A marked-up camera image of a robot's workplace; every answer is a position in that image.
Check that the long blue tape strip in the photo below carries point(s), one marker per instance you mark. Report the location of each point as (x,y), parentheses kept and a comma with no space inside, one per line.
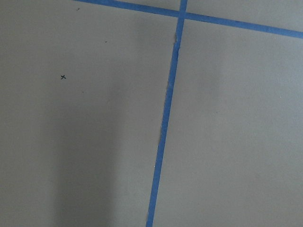
(166,114)

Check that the crossing blue tape strip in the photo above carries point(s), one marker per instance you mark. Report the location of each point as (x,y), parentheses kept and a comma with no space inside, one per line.
(198,17)

